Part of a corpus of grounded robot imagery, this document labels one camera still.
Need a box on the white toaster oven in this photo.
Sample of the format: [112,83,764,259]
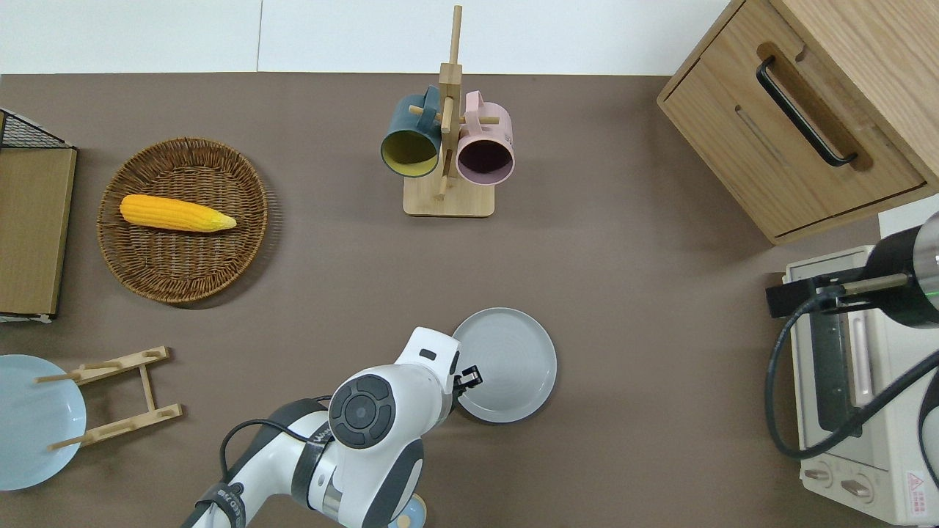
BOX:
[781,244,939,526]

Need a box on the wooden plate rack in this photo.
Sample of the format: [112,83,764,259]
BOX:
[35,346,184,450]

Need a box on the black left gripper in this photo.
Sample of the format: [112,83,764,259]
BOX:
[449,365,484,400]

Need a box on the brown table mat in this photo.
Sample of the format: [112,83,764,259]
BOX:
[0,72,939,528]

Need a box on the yellow corn cob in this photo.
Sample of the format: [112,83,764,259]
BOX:
[120,194,238,234]

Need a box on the wooden shelf with wire mesh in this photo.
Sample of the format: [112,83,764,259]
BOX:
[0,109,78,323]

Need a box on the teal mug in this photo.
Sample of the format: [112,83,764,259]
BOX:
[380,86,445,179]

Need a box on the pink mug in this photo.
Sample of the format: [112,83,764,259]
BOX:
[456,90,516,186]

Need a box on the round wicker basket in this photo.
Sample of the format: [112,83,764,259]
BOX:
[97,137,269,305]

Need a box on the wooden mug tree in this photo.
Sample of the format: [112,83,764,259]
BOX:
[403,5,501,218]

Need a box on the wooden drawer cabinet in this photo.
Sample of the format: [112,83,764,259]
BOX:
[657,0,939,246]

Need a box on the oven door handle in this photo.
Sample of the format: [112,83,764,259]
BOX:
[847,315,877,408]

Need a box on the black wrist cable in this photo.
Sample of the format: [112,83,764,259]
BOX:
[764,290,939,461]
[918,370,939,488]

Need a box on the black cabinet drawer handle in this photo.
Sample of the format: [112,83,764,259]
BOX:
[756,56,859,168]

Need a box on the light blue round object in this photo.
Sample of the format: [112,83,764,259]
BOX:
[396,493,428,528]

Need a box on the gray round plate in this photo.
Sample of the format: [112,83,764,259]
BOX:
[449,307,558,424]

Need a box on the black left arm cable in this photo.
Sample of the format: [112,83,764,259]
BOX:
[219,396,335,488]

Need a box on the light blue plate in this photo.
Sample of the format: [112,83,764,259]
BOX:
[0,354,87,491]

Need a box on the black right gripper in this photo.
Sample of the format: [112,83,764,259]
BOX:
[767,227,939,327]

